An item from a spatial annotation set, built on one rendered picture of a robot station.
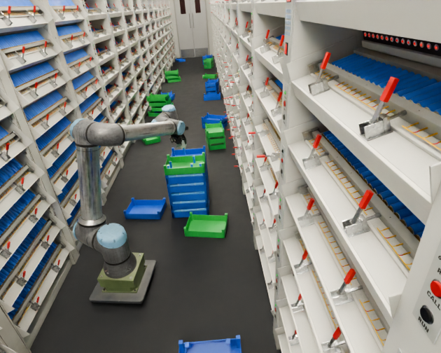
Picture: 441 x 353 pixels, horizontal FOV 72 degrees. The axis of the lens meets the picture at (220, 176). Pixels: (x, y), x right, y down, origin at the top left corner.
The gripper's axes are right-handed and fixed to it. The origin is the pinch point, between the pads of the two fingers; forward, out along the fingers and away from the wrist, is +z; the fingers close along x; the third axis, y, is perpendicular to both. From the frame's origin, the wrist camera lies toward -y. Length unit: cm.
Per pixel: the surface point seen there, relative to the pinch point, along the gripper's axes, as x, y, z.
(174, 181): 1.5, 23.0, 14.7
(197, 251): 35, 58, 41
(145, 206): -35, 32, 48
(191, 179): 12.5, 16.7, 16.1
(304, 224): 118, 87, -61
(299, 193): 112, 72, -57
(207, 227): 28, 33, 47
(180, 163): -4.3, 5.3, 13.5
